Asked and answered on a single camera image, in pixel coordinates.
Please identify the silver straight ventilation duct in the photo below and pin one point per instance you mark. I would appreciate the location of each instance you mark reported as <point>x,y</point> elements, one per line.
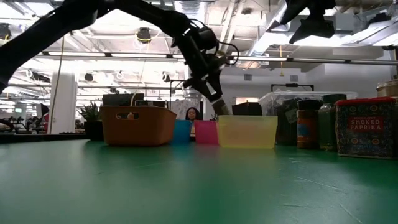
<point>189,7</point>

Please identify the pink plastic bin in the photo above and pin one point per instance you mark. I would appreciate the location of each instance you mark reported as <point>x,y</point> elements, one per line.
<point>205,132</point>

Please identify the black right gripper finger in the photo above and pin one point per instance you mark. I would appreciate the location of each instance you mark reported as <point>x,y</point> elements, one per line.
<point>317,28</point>
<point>293,9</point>

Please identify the green herb bottle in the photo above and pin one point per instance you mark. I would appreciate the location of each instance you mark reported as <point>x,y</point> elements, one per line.
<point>326,130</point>

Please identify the orange spice jar black lid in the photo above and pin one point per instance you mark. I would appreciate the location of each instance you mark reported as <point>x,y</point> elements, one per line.
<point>308,130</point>

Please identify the pink blocks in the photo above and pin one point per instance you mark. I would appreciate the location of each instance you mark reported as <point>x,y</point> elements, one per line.
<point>365,130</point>

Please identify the blue plastic bin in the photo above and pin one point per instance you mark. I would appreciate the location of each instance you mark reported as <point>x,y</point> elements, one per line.
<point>182,132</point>

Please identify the black tube frame stand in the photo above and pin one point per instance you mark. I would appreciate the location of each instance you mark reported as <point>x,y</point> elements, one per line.
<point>292,85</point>

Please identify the orange plastic basket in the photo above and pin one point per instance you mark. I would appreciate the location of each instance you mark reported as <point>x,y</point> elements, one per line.
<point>140,130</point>

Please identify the green table mat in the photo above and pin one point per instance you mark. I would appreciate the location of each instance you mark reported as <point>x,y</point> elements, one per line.
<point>186,186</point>

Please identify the silver slanted ventilation duct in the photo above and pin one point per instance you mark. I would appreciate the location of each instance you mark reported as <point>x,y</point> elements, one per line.
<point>267,34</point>

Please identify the long linear ceiling light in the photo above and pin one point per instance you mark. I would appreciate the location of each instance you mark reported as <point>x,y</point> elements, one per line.
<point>140,55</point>

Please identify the yellow translucent plastic bin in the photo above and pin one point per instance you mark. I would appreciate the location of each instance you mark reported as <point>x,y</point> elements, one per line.
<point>245,132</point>

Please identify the black monitor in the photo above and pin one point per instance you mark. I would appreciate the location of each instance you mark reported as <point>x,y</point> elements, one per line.
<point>122,99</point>
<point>247,109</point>

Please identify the clear plastic storage bin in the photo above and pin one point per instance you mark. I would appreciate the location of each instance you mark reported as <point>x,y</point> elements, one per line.
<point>267,102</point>

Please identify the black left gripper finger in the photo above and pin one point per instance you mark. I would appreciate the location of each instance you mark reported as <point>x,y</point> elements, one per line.
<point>217,93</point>
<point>194,84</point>

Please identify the black ceiling-hung device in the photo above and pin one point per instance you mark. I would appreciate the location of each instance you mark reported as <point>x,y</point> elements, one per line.
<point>166,77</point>
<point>89,77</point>
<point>144,35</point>

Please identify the black table frame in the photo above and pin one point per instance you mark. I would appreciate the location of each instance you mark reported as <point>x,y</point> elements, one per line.
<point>31,138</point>

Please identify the white building column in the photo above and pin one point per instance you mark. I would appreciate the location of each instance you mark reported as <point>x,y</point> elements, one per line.
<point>63,102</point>

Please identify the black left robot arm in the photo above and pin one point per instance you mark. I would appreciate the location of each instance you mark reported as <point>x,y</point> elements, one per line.
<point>46,28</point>

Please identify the person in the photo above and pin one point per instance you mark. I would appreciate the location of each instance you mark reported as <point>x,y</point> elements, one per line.
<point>192,114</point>

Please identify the small potted green plant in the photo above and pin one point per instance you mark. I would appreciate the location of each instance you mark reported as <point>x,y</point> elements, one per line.
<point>91,113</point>

